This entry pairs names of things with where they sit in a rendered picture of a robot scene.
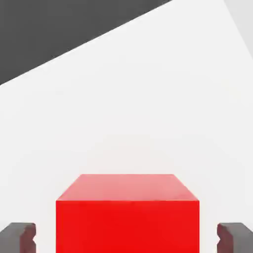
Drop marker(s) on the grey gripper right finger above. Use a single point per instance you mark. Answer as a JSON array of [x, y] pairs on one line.
[[235, 239]]

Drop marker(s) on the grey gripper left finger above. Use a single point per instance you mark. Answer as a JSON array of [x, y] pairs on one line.
[[17, 239]]

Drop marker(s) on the small red cube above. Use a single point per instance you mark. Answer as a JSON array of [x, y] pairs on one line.
[[127, 223]]

